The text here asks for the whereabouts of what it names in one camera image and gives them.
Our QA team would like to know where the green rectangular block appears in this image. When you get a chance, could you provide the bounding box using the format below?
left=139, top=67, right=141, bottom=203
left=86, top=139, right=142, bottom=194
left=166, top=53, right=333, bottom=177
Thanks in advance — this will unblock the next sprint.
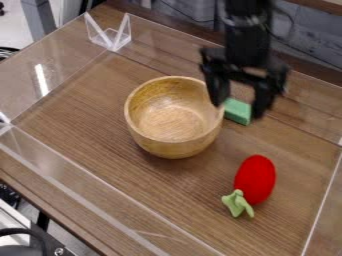
left=225, top=98, right=252, bottom=126

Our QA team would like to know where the clear acrylic tray enclosure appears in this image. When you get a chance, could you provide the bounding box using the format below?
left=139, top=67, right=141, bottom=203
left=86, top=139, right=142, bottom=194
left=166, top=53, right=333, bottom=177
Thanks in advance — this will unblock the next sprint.
left=0, top=8, right=342, bottom=256

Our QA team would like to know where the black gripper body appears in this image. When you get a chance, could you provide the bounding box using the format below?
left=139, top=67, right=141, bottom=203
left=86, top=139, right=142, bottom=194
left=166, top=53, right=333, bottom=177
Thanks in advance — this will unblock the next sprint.
left=199, top=19, right=290, bottom=95

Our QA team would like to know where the wooden bowl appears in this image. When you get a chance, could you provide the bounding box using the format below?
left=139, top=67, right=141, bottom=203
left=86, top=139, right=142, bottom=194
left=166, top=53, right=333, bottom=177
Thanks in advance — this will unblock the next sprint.
left=125, top=76, right=225, bottom=159

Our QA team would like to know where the red plush strawberry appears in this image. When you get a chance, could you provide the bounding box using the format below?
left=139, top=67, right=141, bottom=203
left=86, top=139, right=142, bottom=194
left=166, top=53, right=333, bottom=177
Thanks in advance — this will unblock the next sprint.
left=222, top=155, right=277, bottom=218

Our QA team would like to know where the black table leg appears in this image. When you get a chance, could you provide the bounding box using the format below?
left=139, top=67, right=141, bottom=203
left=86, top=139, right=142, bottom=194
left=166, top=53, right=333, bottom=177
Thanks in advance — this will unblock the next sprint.
left=36, top=212, right=50, bottom=231

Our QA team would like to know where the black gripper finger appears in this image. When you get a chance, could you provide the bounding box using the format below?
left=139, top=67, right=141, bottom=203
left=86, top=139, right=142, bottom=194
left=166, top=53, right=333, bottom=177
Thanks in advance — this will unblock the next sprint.
left=202, top=68, right=230, bottom=107
left=253, top=81, right=278, bottom=119

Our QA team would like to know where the black cable bottom left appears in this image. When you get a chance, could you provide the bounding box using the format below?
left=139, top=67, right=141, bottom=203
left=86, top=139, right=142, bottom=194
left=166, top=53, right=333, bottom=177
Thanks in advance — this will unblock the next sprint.
left=0, top=227, right=46, bottom=256

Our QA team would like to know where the clear acrylic corner bracket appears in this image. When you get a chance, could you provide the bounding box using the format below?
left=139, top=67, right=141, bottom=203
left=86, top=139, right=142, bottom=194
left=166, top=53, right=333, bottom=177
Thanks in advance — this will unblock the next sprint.
left=85, top=12, right=133, bottom=52

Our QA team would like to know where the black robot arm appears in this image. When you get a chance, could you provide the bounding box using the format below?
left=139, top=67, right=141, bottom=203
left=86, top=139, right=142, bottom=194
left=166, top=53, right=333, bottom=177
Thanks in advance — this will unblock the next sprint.
left=199, top=0, right=290, bottom=120

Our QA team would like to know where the black metal bracket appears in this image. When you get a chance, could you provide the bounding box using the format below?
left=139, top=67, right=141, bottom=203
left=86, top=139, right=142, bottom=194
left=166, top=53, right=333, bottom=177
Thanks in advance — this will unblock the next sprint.
left=31, top=223, right=77, bottom=256

